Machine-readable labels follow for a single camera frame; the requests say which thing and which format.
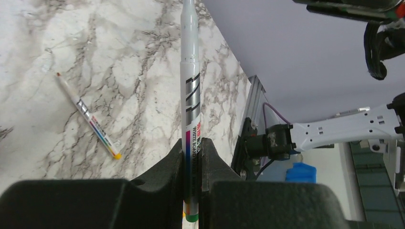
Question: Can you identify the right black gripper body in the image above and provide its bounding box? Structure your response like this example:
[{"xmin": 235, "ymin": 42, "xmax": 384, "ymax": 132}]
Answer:
[{"xmin": 296, "ymin": 0, "xmax": 405, "ymax": 80}]

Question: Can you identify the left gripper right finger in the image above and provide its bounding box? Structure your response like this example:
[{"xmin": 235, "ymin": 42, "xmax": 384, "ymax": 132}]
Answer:
[{"xmin": 198, "ymin": 138, "xmax": 350, "ymax": 229}]

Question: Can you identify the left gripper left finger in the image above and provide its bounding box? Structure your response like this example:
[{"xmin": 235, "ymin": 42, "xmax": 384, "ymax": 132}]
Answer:
[{"xmin": 0, "ymin": 141, "xmax": 183, "ymax": 229}]

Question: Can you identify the white marker orange end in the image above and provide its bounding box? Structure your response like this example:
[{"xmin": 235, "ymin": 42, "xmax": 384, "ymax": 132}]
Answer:
[{"xmin": 56, "ymin": 73, "xmax": 122, "ymax": 159}]

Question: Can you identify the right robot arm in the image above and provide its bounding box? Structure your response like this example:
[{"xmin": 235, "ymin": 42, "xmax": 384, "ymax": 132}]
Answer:
[{"xmin": 234, "ymin": 0, "xmax": 405, "ymax": 160}]

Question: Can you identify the blue box behind table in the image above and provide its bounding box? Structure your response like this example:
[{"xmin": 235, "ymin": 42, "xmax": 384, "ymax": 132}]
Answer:
[{"xmin": 285, "ymin": 162, "xmax": 317, "ymax": 184}]

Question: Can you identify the aluminium rail frame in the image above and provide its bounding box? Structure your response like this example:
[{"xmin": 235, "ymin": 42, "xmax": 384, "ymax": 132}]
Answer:
[{"xmin": 231, "ymin": 75, "xmax": 267, "ymax": 180}]

